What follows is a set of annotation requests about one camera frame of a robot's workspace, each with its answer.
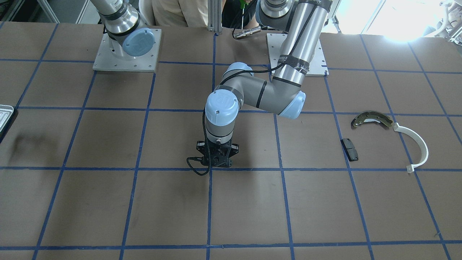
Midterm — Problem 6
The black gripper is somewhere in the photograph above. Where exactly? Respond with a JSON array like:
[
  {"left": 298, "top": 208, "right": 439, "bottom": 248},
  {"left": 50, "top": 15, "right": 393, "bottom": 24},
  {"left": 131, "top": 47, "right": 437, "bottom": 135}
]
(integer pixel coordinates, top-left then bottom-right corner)
[{"left": 206, "top": 146, "right": 232, "bottom": 168}]

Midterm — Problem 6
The black brake pad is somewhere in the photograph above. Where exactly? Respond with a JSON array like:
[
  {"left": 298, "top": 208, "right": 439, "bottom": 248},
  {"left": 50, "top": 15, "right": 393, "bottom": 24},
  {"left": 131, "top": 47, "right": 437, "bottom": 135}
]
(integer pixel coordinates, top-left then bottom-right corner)
[{"left": 340, "top": 138, "right": 359, "bottom": 162}]

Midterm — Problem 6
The person in beige shirt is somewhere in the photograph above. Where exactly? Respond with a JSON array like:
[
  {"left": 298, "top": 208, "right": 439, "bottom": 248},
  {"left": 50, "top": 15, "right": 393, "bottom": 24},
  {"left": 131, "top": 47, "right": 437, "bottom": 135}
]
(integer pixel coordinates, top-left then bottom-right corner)
[{"left": 151, "top": 0, "right": 258, "bottom": 29}]

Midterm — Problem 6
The olive brake shoe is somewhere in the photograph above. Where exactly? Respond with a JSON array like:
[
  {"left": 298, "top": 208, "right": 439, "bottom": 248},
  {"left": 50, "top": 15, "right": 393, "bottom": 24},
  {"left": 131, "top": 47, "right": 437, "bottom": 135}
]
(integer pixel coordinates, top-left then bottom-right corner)
[{"left": 351, "top": 110, "right": 394, "bottom": 128}]

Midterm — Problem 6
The white curved plastic part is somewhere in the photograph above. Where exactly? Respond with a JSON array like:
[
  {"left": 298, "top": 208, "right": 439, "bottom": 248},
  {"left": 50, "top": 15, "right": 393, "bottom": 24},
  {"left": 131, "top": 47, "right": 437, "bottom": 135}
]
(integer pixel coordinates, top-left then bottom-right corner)
[{"left": 393, "top": 123, "right": 429, "bottom": 173}]

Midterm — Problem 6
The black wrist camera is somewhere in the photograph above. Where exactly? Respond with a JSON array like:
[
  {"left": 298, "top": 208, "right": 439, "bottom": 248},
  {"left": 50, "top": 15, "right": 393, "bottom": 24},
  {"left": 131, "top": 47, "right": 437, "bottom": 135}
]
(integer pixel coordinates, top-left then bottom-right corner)
[{"left": 196, "top": 140, "right": 239, "bottom": 157}]

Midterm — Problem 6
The aluminium frame post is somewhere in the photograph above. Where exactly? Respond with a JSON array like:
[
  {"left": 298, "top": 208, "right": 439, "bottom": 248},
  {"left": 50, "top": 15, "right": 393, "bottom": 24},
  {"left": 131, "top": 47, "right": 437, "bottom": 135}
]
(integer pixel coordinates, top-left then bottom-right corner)
[{"left": 207, "top": 0, "right": 222, "bottom": 34}]

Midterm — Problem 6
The green handled tool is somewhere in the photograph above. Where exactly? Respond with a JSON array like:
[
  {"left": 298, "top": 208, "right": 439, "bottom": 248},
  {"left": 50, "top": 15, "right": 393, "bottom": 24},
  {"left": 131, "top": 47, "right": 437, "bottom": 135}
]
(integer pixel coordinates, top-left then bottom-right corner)
[{"left": 239, "top": 0, "right": 252, "bottom": 10}]

